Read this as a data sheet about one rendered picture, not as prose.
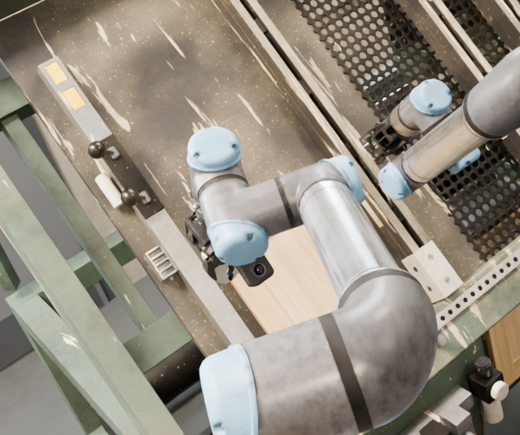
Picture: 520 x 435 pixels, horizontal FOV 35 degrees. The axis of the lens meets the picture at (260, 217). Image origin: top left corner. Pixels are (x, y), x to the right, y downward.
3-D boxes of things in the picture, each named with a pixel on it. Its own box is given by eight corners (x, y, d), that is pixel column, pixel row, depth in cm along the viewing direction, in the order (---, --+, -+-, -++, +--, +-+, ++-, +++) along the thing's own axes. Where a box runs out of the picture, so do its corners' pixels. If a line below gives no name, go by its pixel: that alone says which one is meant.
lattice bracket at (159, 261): (161, 282, 177) (163, 280, 175) (142, 256, 178) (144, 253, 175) (176, 273, 179) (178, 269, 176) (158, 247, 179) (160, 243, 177)
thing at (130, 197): (144, 210, 178) (124, 210, 165) (135, 196, 178) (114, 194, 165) (158, 199, 177) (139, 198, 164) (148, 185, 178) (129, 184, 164)
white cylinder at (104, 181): (93, 181, 180) (114, 211, 179) (94, 177, 177) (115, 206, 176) (105, 174, 181) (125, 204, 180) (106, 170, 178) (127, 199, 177)
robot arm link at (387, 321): (471, 315, 70) (339, 130, 114) (351, 357, 70) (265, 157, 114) (494, 414, 75) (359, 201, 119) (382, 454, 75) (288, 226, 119)
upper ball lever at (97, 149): (113, 166, 179) (91, 162, 166) (104, 151, 179) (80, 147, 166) (127, 155, 178) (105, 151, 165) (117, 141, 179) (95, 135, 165)
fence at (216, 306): (282, 425, 176) (287, 424, 172) (37, 73, 183) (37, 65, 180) (299, 410, 177) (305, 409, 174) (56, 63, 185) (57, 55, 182)
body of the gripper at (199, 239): (221, 217, 140) (218, 173, 130) (251, 250, 136) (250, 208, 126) (184, 239, 137) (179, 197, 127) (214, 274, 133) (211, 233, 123)
